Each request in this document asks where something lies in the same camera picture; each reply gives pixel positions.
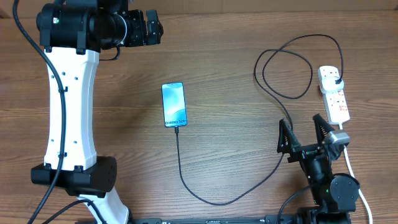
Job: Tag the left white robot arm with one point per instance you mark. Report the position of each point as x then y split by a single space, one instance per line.
72 35

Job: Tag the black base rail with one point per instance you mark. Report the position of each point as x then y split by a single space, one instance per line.
268 219

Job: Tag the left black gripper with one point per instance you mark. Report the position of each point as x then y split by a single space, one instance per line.
140 37

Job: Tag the white power strip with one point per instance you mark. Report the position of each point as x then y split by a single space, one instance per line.
335 103

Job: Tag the Galaxy S24+ smartphone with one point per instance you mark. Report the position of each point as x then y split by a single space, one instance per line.
174 106

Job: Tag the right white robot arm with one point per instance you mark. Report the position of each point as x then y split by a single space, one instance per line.
334 195

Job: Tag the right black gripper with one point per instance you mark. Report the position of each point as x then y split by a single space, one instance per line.
301 151

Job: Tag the white charger adapter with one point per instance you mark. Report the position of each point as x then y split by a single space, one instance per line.
329 85

